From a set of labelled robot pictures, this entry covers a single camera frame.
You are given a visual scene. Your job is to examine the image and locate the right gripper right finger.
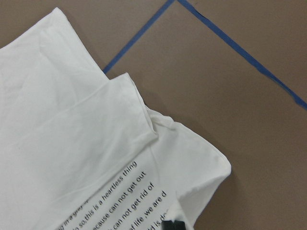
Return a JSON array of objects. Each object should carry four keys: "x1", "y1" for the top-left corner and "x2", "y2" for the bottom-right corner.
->
[{"x1": 174, "y1": 220, "x2": 186, "y2": 230}]

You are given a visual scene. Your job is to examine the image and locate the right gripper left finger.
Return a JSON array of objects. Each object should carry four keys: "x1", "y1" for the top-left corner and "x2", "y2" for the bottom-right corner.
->
[{"x1": 161, "y1": 220, "x2": 175, "y2": 230}]

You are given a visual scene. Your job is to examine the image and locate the white long-sleeve printed shirt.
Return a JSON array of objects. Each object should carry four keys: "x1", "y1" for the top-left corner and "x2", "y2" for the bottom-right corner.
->
[{"x1": 0, "y1": 8, "x2": 231, "y2": 230}]

